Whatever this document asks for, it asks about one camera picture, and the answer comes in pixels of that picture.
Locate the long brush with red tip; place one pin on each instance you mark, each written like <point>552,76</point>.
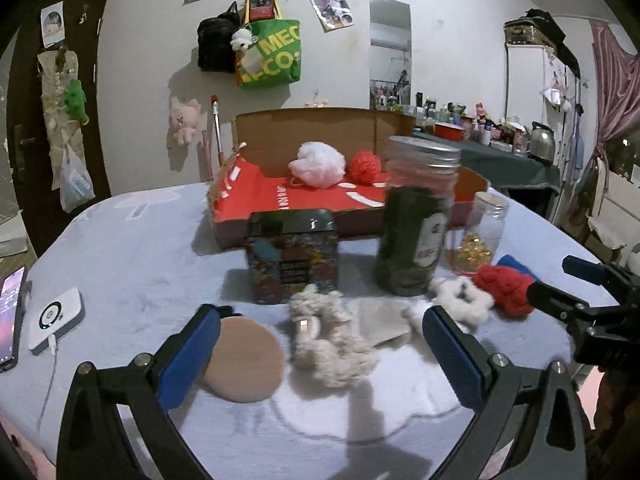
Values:
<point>217,130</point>

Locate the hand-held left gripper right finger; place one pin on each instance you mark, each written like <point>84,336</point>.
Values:
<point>450,355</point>

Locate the patterned storage case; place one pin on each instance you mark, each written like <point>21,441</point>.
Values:
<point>532,30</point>

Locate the small red pouch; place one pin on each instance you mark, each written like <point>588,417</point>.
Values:
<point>261,5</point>

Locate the white plastic bag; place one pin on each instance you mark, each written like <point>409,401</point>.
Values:
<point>75,180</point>

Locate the round beige powder puff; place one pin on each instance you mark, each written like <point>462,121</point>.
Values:
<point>242,360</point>

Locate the grey square cloth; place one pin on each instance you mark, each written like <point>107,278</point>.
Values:
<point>382,322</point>

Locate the white power bank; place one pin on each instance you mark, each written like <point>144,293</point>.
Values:
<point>55,320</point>

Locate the small glass jar yellow capsules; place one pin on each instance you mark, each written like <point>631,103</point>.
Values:
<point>480,232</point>

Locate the white metal rack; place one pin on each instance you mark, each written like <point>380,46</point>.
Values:
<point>525,85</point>

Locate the white plush toy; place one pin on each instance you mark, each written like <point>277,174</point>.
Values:
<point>242,37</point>

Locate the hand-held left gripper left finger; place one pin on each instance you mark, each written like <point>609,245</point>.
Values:
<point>192,355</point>

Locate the smartphone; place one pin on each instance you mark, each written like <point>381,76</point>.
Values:
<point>10,315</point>

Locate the row of cosmetic bottles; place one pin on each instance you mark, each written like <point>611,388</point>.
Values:
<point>480,125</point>

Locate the pale pink plush toy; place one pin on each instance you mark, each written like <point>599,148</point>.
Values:
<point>184,120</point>

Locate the patterned dark tin box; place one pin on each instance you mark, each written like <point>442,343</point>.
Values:
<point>292,257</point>

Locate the wall mirror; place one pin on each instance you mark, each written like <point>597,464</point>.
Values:
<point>390,50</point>

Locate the beige knitted scrunchie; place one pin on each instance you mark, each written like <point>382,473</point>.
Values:
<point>330,335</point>

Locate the large jar with metal lid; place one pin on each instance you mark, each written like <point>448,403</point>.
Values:
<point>420,215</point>

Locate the black bag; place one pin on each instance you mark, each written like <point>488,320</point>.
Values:
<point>215,45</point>

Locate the hanging fabric organizer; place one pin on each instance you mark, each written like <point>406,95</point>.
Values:
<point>52,125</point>

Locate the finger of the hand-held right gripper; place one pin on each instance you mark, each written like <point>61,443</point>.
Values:
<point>582,267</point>
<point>555,297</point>

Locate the table with green cloth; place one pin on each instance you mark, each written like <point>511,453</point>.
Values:
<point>500,167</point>

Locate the blue soft cloth roll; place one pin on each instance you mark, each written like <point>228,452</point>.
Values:
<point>515,261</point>

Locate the metal kettle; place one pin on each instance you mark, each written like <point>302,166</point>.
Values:
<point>542,142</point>

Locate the pink curtain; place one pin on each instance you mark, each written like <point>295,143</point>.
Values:
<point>612,90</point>

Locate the green tote bag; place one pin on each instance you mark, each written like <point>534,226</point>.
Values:
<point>272,55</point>

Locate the red basin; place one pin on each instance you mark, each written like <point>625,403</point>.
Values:
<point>450,131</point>

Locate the red mesh bath pouf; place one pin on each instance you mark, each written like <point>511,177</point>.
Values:
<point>365,166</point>

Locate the white fluffy scrunchie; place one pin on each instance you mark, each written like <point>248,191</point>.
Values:
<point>460,300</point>

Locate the photo wall poster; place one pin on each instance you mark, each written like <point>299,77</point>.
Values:
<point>331,9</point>

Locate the green plush toy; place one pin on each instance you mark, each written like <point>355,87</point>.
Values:
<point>76,100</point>

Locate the cardboard box with red lining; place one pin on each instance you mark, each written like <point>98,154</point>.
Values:
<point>300,200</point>

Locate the small door poster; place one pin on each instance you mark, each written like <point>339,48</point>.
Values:
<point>52,22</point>

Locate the red knitted scrunchie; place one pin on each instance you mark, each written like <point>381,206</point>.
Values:
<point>505,287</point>

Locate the white pink mesh bath pouf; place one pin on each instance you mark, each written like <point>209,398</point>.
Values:
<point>317,164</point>

